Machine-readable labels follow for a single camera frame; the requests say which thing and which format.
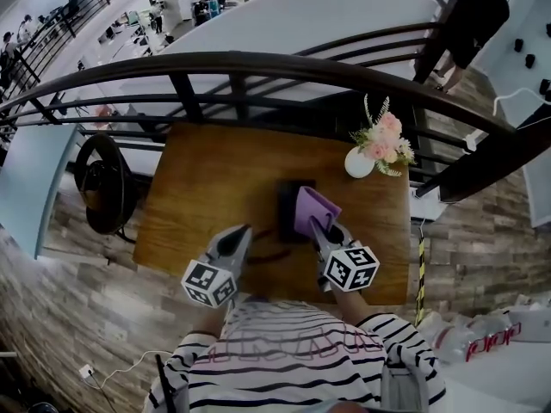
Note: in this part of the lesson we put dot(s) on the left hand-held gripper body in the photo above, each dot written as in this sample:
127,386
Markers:
206,282

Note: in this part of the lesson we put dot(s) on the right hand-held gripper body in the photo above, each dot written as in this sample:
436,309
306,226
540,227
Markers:
351,267

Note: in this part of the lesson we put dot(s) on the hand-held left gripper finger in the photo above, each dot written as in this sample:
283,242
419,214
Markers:
217,248
244,256

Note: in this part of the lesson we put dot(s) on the purple cloth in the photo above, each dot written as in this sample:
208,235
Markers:
312,209

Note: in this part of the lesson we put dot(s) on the person's left forearm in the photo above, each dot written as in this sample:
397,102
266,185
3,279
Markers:
211,321

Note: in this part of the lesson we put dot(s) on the person's right forearm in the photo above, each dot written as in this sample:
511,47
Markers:
353,306

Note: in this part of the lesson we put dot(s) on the black rectangular device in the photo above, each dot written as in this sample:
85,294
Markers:
307,183

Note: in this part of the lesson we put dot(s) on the yellow black striped tape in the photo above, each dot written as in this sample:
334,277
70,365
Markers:
420,273

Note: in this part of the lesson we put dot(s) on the white round vase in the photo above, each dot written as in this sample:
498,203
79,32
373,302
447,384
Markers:
358,165

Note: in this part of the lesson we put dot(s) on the white power strip box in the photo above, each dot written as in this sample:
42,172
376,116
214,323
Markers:
426,205

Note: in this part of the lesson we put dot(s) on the white vase with pink flowers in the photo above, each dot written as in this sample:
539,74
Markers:
385,140

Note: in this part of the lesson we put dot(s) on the white black-striped shirt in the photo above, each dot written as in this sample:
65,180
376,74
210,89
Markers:
280,359

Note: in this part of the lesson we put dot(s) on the pile of white plastic bags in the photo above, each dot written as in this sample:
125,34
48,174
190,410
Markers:
473,334

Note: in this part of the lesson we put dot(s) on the white floor socket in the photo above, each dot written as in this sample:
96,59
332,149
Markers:
86,371

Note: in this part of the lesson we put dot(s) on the white plug adapter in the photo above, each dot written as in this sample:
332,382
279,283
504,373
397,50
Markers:
471,144

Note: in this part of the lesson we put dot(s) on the dark curved railing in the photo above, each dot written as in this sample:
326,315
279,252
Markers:
215,60

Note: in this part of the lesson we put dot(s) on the light blue table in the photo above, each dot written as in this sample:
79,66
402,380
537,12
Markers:
30,179

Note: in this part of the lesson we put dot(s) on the dark brown tall stand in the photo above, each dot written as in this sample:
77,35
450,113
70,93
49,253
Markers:
439,32

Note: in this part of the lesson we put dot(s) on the black walkway railing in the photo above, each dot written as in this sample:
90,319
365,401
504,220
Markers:
64,20

